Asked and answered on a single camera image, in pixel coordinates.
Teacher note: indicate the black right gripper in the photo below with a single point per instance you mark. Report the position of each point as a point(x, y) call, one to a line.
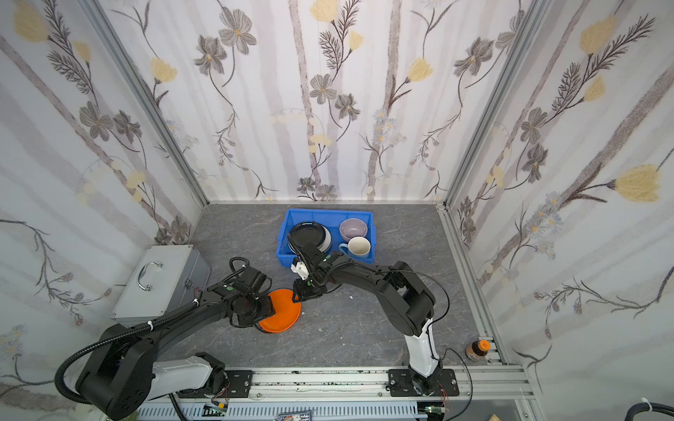
point(306, 259)

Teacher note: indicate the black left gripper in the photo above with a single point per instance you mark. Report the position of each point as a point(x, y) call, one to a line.
point(253, 309)

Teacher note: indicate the orange plate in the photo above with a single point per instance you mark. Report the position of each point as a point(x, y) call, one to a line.
point(287, 312)

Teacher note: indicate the cream ceramic mug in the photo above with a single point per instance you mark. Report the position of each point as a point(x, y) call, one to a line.
point(357, 247)

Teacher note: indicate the black glossy plate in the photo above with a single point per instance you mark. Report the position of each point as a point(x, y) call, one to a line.
point(309, 233)

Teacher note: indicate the lilac ceramic bowl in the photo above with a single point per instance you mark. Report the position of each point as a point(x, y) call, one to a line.
point(352, 228)

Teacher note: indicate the blue plastic bin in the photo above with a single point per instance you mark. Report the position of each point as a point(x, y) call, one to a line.
point(330, 221)

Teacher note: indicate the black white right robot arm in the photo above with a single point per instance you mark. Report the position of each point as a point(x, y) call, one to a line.
point(409, 305)

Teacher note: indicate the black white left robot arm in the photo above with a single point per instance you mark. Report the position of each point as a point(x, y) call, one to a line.
point(124, 369)

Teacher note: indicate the grey metal case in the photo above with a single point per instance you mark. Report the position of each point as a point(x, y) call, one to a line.
point(164, 280)

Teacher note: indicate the orange capped brown bottle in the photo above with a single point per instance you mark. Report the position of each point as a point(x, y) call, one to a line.
point(478, 350)

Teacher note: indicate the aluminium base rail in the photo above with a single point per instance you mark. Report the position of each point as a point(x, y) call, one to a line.
point(361, 384)

